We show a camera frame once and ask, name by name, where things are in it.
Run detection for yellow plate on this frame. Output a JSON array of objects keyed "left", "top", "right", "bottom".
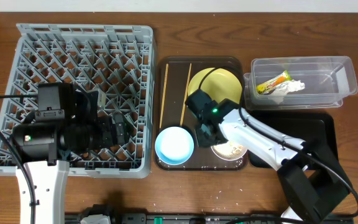
[{"left": 187, "top": 67, "right": 242, "bottom": 103}]

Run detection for white bowl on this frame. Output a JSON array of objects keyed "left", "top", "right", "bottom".
[{"left": 211, "top": 141, "right": 247, "bottom": 161}]

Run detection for blue bowl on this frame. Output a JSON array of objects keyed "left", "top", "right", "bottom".
[{"left": 155, "top": 126, "right": 195, "bottom": 166}]

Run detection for yellow green snack wrapper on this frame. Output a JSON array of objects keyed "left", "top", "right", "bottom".
[{"left": 257, "top": 70, "right": 293, "bottom": 95}]

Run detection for white tissue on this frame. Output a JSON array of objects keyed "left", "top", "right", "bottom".
[{"left": 268, "top": 80, "right": 305, "bottom": 104}]

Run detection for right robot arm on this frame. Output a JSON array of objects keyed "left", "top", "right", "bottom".
[{"left": 185, "top": 90, "right": 352, "bottom": 223}]

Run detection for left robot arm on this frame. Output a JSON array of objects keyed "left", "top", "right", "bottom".
[{"left": 10, "top": 83, "right": 133, "bottom": 223}]

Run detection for grey dishwasher rack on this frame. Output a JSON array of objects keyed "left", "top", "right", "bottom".
[{"left": 0, "top": 24, "right": 155, "bottom": 179}]

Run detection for black waste tray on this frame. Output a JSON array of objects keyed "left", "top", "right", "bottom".
[{"left": 250, "top": 111, "right": 338, "bottom": 159}]

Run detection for rice and nut scraps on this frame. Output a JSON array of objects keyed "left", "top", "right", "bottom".
[{"left": 214, "top": 141, "right": 244, "bottom": 157}]

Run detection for dark brown serving tray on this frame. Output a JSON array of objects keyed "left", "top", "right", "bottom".
[{"left": 154, "top": 56, "right": 248, "bottom": 171}]

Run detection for clear plastic bin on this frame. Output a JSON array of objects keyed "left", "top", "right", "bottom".
[{"left": 244, "top": 56, "right": 358, "bottom": 111}]

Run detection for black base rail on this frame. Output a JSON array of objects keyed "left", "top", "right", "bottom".
[{"left": 64, "top": 205, "right": 283, "bottom": 224}]

